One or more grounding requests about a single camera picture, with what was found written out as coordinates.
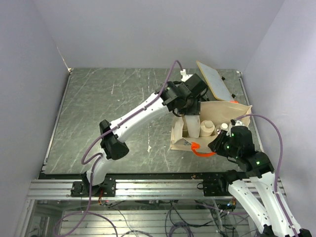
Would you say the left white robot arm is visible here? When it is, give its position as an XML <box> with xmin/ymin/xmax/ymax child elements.
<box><xmin>81</xmin><ymin>74</ymin><xmax>208</xmax><ymax>196</ymax></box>

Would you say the white board wooden edge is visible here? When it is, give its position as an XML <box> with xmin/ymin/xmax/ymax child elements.
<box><xmin>197</xmin><ymin>61</ymin><xmax>234</xmax><ymax>102</ymax></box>

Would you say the beige canvas tote bag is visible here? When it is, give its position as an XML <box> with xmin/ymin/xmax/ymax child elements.
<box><xmin>170</xmin><ymin>101</ymin><xmax>252</xmax><ymax>157</ymax></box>

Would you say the aluminium rail frame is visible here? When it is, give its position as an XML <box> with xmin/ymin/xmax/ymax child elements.
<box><xmin>18</xmin><ymin>68</ymin><xmax>262</xmax><ymax>237</ymax></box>

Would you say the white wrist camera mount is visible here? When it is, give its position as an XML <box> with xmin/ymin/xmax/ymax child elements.
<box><xmin>230</xmin><ymin>119</ymin><xmax>244</xmax><ymax>127</ymax></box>
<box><xmin>180</xmin><ymin>69</ymin><xmax>193</xmax><ymax>82</ymax></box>

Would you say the white bottle grey cap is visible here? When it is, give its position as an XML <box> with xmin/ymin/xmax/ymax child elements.
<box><xmin>184</xmin><ymin>115</ymin><xmax>200</xmax><ymax>138</ymax></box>

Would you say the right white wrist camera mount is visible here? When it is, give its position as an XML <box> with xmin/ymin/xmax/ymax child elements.
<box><xmin>230</xmin><ymin>119</ymin><xmax>244</xmax><ymax>127</ymax></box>

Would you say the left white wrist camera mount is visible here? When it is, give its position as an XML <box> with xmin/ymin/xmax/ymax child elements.
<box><xmin>180</xmin><ymin>69</ymin><xmax>193</xmax><ymax>82</ymax></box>

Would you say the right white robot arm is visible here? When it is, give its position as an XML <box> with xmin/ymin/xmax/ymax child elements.
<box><xmin>208</xmin><ymin>125</ymin><xmax>312</xmax><ymax>237</ymax></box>

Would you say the small white cap bottle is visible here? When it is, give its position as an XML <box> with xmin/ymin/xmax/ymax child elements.
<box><xmin>216</xmin><ymin>123</ymin><xmax>229</xmax><ymax>134</ymax></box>

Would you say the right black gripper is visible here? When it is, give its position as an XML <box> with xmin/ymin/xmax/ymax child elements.
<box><xmin>208</xmin><ymin>129</ymin><xmax>240</xmax><ymax>159</ymax></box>

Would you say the beige round lid bottle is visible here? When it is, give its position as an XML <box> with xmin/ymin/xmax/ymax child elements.
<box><xmin>199</xmin><ymin>120</ymin><xmax>215</xmax><ymax>137</ymax></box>

